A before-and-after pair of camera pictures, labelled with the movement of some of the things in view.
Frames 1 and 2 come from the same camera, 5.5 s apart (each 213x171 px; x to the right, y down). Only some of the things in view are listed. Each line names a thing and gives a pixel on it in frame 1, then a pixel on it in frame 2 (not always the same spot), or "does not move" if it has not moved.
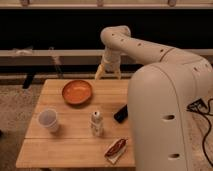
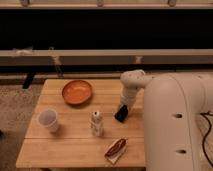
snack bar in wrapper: (114, 152) does not move
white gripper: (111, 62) to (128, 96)
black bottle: (121, 115) does not move
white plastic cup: (48, 118) does not move
